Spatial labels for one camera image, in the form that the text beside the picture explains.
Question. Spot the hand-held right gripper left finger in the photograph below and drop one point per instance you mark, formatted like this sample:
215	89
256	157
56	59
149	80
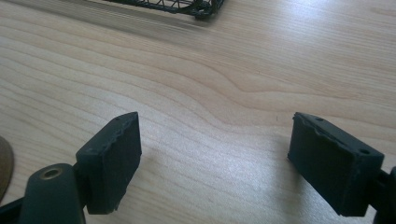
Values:
109	165

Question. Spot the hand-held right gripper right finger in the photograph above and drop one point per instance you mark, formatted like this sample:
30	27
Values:
333	168

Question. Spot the brown round object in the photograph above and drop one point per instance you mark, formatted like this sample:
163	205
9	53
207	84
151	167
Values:
4	166

